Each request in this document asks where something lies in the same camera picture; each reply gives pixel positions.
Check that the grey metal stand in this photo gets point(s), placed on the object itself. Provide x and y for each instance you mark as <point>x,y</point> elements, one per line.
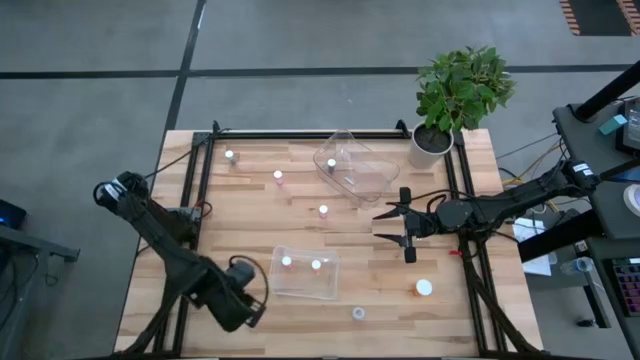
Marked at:
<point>30,240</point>

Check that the small black floor object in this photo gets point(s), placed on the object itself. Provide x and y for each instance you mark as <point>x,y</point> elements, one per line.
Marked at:
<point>585,322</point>

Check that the dark monitor screen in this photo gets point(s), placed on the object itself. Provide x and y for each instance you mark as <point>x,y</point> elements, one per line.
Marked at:
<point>634,125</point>

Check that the white paper sheets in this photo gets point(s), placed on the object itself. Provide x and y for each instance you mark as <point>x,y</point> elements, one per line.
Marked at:
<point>530,232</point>

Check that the clear bottle translucent cap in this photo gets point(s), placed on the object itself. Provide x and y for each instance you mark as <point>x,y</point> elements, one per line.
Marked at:
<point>358,313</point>

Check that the large orange bottle white cap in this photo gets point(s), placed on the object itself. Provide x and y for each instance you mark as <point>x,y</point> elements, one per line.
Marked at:
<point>424,287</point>

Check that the orange striped dark rug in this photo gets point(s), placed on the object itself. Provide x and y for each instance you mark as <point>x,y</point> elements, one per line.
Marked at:
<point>600,17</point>

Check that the small teal box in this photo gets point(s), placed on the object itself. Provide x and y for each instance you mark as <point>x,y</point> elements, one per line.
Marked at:
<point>613,124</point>

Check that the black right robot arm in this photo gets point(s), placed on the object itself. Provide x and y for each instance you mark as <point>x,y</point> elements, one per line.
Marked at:
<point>525,192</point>

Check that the black aluminium extrusion frame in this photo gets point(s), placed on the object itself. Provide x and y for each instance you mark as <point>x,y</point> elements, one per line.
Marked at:
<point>275,135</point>

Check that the backlit black keyboard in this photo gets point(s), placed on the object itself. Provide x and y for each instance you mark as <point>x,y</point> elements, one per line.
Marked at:
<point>629,287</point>

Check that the black device with blue light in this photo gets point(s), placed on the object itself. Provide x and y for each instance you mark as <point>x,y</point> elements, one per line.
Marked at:
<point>12,212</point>

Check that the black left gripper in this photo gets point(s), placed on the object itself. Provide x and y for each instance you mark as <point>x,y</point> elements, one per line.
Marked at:
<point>235,312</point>

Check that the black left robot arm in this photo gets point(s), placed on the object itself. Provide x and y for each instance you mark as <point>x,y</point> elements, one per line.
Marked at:
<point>160,235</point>

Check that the pink bottle white cap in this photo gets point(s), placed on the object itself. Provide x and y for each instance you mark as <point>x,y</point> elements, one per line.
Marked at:
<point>278,175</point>
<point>323,209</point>

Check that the dark device with blue screen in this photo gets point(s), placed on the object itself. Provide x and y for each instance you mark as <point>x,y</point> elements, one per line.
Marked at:
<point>631,173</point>

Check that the clear plastic bin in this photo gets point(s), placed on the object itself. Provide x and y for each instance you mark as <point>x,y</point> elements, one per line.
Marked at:
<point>375,175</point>
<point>300,287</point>

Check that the dark bottle white cap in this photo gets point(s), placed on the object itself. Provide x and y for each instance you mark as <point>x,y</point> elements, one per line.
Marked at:
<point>331,163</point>

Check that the grey bottle white cap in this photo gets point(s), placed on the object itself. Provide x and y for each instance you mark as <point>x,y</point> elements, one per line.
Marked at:
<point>229,155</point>

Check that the green potted plant white pot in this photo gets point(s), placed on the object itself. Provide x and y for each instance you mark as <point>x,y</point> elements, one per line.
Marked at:
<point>462,87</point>

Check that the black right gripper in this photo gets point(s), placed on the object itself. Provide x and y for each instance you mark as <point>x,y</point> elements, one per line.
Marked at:
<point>425,225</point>

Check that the small orange bottle white cap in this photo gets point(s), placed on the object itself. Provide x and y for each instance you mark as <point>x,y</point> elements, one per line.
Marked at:
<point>316,264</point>

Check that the clear plastic water bottle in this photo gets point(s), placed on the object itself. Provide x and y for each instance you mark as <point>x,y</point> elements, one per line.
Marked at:
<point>575,266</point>

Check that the white tape roll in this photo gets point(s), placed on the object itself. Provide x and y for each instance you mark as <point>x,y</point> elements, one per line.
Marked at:
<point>626,200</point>

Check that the dark grey side desk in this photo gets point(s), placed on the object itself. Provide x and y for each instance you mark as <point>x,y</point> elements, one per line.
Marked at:
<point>595,210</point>

